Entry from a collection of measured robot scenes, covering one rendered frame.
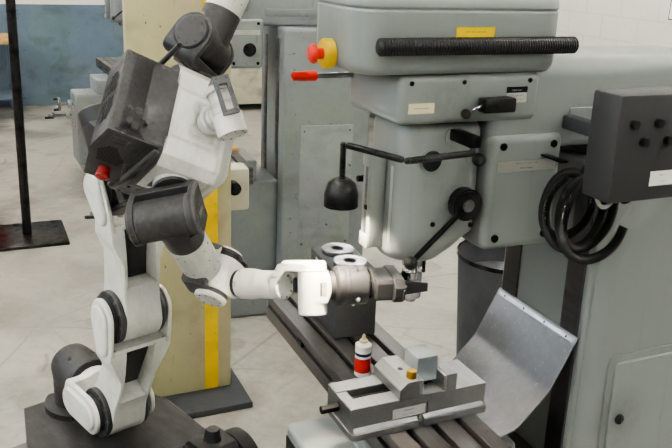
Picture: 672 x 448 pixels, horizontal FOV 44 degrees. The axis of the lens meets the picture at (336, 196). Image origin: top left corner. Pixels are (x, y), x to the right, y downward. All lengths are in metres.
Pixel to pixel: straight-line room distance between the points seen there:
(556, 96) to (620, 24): 5.71
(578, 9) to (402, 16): 6.40
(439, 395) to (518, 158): 0.56
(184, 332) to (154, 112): 2.03
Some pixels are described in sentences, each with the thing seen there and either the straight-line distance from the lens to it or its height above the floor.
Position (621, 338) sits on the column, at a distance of 2.08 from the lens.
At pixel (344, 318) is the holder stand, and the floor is 1.01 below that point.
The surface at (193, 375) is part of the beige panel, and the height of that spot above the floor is 0.11.
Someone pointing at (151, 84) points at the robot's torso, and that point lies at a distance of 1.81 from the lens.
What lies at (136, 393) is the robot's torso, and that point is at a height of 0.75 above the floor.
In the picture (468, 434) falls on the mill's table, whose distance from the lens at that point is 1.90.
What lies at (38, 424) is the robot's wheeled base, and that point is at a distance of 2.70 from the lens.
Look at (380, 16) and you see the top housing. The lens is 1.57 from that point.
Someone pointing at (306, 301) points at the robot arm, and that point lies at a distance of 1.82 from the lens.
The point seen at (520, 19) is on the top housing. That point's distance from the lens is 1.73.
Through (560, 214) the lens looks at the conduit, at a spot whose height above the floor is 1.47.
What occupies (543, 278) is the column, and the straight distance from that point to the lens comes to 2.11.
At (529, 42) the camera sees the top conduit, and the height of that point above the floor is 1.80.
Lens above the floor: 1.96
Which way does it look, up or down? 17 degrees down
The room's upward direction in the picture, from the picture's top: 2 degrees clockwise
